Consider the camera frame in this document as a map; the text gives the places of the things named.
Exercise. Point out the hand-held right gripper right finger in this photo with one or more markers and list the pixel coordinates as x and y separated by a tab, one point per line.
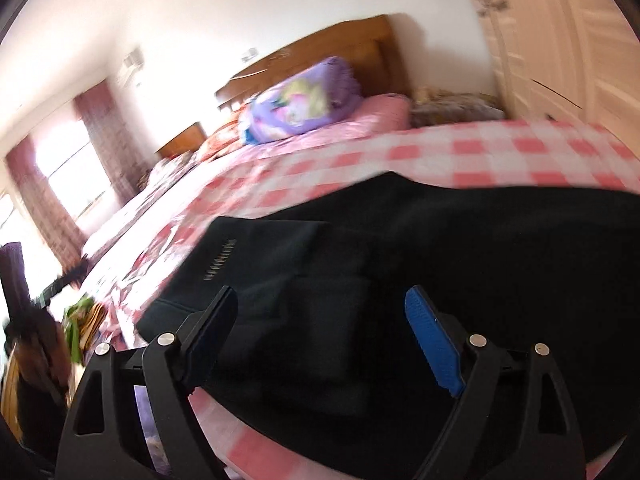
432	342

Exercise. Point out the pink checked cloth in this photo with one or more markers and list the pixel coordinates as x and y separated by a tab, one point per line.
450	155

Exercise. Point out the white air conditioner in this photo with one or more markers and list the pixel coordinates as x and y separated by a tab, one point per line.
131	66

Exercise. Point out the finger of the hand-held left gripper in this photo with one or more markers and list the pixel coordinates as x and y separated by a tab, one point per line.
55	287

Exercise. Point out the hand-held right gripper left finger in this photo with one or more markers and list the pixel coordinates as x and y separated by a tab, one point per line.
215	332

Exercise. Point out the wooden headboard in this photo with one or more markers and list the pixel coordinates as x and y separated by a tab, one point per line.
370	55

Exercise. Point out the light wooden wardrobe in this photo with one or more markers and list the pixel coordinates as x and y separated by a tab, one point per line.
560	35

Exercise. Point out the purple folded blanket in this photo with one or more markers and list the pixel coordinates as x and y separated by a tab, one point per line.
295	105

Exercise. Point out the black pants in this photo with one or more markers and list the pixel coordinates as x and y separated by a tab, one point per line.
400	260

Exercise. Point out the green object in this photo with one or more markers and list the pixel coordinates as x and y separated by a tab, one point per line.
77	320

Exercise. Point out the bedside cabinet with floral cloth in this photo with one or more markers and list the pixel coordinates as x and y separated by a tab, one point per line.
455	107

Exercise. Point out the wall socket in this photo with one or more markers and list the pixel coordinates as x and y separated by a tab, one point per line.
250	53

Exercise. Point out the pink pillow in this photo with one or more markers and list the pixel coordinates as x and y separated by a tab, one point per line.
385	110

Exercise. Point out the floral pillow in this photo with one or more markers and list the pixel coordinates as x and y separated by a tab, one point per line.
222	137

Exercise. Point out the wooden nightstand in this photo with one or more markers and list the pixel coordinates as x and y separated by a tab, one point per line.
182	141

